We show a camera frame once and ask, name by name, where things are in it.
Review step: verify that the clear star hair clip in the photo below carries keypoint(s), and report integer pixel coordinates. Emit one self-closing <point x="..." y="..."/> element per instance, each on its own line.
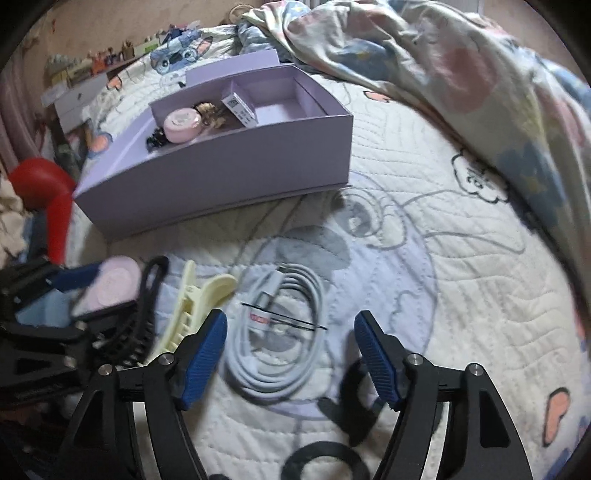
<point x="212" y="115"/>

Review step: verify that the black claw hair clip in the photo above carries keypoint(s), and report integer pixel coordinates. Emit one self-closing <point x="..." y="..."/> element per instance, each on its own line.
<point x="135" y="334"/>

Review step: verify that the cream claw hair clip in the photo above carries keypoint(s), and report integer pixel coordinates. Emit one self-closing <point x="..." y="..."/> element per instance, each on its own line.
<point x="192" y="305"/>

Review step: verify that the small purple product box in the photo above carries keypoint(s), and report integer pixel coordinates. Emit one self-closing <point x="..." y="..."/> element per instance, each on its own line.
<point x="238" y="107"/>

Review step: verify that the floral comforter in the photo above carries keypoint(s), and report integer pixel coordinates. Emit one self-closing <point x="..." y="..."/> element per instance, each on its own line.
<point x="443" y="92"/>

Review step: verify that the red chair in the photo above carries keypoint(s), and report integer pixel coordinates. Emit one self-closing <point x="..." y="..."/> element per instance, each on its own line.
<point x="43" y="185"/>

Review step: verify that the lavender cardboard box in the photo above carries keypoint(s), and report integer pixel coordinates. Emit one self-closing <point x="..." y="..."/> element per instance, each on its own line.
<point x="302" y="144"/>

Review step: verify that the clothes pile on chair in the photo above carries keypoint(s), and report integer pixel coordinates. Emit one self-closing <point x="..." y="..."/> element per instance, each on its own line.
<point x="13" y="218"/>

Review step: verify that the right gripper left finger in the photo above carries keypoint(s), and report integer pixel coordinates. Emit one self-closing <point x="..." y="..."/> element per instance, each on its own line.
<point x="101" y="441"/>

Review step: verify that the pink round case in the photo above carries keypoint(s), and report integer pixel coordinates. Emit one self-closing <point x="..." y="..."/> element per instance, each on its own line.
<point x="182" y="125"/>

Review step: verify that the pink round compact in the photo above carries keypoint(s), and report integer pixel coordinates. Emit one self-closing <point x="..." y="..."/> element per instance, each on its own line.
<point x="117" y="282"/>

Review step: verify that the purple curtain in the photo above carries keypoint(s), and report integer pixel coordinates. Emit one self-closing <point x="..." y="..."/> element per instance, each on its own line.
<point x="20" y="135"/>

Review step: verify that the white drawer unit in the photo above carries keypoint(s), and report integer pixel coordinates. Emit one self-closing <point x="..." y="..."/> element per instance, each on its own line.
<point x="69" y="106"/>

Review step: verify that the white quilted cartoon bedspread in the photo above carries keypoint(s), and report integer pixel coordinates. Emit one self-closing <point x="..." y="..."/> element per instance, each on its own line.
<point x="369" y="250"/>

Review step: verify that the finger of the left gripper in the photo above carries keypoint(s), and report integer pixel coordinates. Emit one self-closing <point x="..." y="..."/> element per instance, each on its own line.
<point x="41" y="361"/>
<point x="26" y="282"/>

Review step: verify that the black polka dot scrunchie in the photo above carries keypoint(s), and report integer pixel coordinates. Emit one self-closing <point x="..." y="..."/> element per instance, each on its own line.
<point x="156" y="140"/>

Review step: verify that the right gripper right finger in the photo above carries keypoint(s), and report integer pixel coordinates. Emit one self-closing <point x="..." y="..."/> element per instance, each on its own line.
<point x="481" y="440"/>

